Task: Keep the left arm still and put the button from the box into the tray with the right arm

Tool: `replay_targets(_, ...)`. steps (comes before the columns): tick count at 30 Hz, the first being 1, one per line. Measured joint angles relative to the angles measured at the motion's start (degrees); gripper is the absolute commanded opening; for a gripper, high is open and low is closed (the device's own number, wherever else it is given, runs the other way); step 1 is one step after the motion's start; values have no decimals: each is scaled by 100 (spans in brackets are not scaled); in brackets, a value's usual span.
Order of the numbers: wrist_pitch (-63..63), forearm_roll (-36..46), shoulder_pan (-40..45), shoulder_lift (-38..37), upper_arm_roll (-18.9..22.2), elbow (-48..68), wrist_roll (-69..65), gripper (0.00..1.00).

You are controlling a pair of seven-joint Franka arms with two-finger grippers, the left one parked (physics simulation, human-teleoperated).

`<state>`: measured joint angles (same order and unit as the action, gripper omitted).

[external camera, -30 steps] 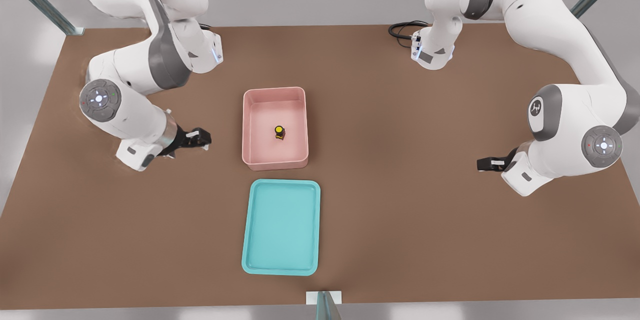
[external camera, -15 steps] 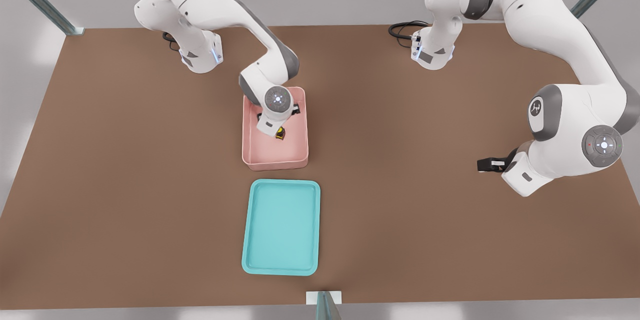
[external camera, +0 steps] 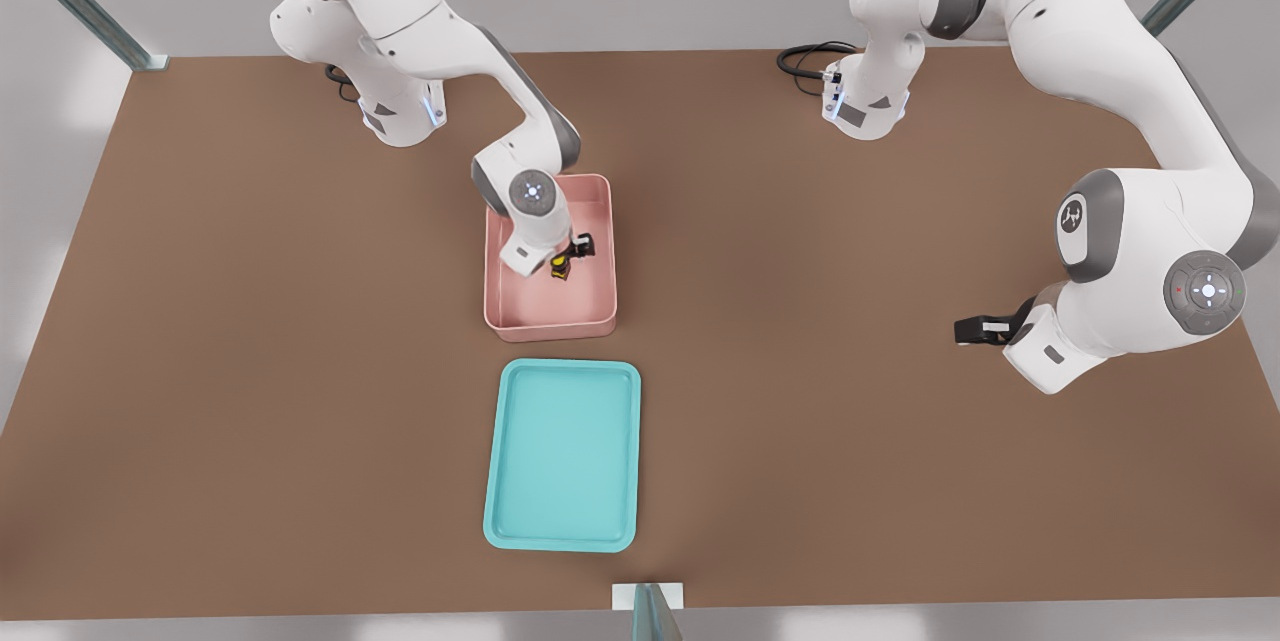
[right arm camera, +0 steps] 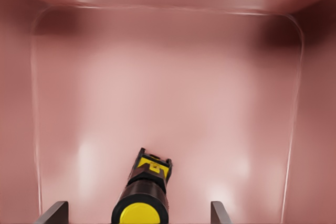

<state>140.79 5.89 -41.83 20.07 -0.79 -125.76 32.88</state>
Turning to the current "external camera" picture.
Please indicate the yellow and black button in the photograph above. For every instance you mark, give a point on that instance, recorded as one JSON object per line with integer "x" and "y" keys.
{"x": 560, "y": 268}

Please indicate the pink plastic box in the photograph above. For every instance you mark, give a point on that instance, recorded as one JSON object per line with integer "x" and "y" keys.
{"x": 555, "y": 306}

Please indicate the pale blue-green tray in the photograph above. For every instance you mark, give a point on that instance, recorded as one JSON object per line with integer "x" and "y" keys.
{"x": 563, "y": 456}

